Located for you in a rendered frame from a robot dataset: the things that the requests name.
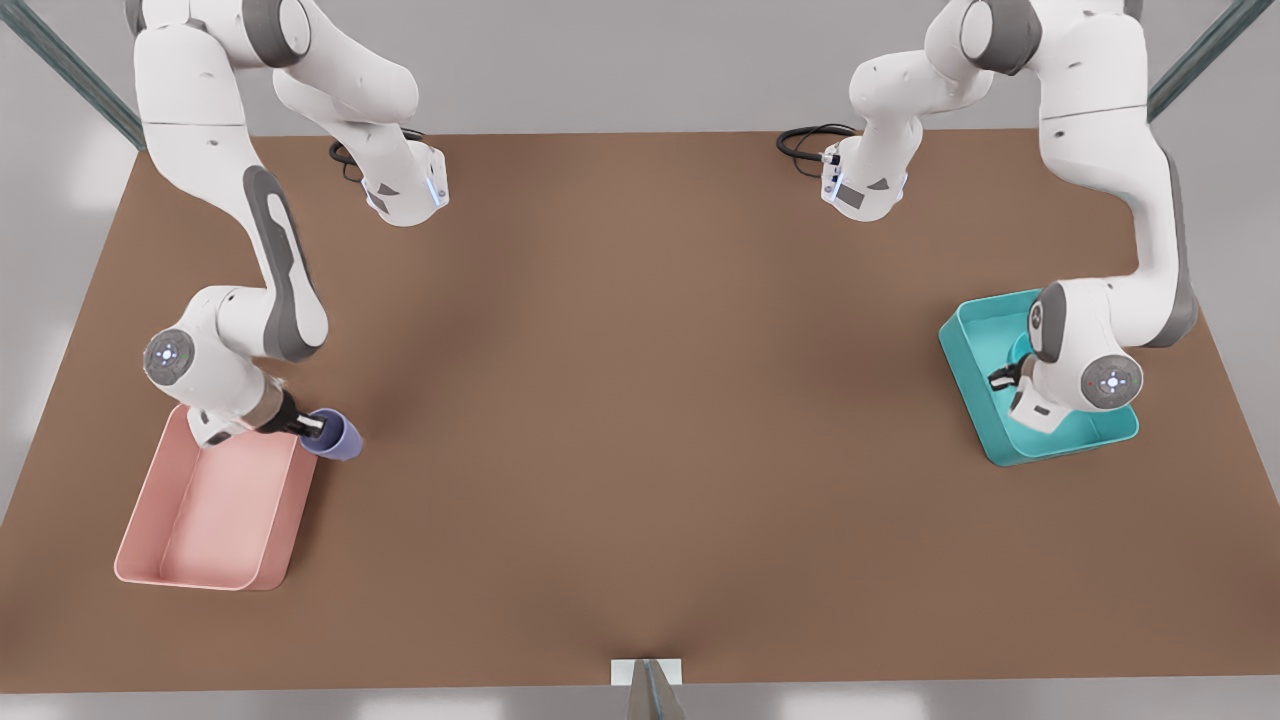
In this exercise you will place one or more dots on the teal bowl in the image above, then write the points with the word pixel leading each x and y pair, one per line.
pixel 1020 350

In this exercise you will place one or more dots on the purple cup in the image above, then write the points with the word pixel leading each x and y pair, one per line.
pixel 338 437

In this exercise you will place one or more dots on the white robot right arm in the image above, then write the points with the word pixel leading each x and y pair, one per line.
pixel 215 180

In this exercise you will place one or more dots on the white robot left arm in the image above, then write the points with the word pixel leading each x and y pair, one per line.
pixel 1100 130

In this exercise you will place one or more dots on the teal rectangular box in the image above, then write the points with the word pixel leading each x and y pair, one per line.
pixel 985 400

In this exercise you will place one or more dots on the pink rectangular box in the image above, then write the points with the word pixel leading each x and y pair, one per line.
pixel 215 510

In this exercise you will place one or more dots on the silver frame post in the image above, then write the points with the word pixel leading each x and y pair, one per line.
pixel 652 690
pixel 75 72
pixel 1200 55

